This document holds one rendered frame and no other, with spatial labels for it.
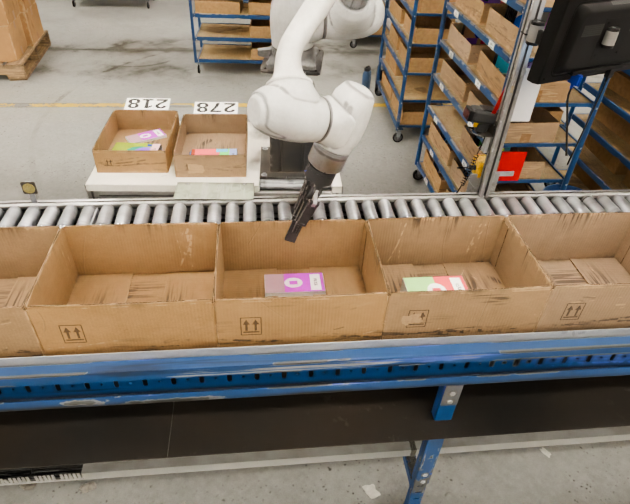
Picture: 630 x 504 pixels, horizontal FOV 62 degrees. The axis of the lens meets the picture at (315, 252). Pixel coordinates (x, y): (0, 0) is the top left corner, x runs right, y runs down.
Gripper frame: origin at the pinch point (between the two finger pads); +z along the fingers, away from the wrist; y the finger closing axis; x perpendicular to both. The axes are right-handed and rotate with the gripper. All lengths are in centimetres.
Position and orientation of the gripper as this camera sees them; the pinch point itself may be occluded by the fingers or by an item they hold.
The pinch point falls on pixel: (293, 229)
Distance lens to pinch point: 139.9
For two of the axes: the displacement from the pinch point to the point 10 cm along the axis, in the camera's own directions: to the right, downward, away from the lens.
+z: -3.8, 7.4, 5.5
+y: -1.0, -6.3, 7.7
